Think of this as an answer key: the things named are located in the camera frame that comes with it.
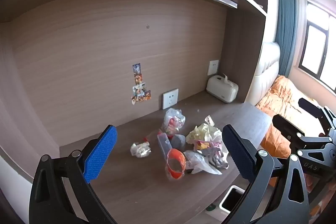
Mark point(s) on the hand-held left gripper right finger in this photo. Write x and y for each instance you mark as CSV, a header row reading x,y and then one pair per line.
x,y
237,153

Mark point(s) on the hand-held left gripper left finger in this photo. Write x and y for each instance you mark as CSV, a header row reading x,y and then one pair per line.
x,y
101,153

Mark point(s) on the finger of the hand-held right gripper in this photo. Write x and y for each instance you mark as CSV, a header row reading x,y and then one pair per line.
x,y
287,128
311,107

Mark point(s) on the silver wrapper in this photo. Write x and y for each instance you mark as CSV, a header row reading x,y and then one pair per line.
x,y
216,157

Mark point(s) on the white tissue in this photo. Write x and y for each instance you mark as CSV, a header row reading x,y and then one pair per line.
x,y
140,149

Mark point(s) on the pale yellow paper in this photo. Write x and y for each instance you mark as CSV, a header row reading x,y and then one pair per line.
x,y
203,132

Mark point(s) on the clear plastic bag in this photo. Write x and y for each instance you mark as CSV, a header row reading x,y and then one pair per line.
x,y
198,162

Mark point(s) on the white square waste bin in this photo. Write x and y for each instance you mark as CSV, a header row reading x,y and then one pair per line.
x,y
232,200

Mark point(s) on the grey pouch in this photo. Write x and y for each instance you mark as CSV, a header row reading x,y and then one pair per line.
x,y
179,142

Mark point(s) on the orange plastic cup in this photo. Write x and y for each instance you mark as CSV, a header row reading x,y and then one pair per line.
x,y
175,165

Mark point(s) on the clear plastic box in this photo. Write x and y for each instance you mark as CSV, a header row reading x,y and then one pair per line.
x,y
164,143

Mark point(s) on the clear bag with red wrapper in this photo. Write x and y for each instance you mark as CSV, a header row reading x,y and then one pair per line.
x,y
173,120

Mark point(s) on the orange blanket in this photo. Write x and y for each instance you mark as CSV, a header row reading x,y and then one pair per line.
x,y
284,98

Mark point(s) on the small red scrap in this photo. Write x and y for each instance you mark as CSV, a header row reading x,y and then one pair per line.
x,y
146,138

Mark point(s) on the white padded headboard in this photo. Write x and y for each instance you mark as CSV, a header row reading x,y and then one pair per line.
x,y
266,69

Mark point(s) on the green round object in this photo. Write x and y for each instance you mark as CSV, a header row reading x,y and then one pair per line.
x,y
210,208

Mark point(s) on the white tissue box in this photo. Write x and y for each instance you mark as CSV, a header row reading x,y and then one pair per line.
x,y
221,88

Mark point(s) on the black framed window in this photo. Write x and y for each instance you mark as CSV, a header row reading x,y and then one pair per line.
x,y
317,40

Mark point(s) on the blue curtain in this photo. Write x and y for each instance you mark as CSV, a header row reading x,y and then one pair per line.
x,y
286,27

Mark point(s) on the colourful wall stickers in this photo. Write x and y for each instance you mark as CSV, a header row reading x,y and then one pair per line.
x,y
139,87

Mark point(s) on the white wall socket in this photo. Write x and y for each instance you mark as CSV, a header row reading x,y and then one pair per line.
x,y
170,98
213,67

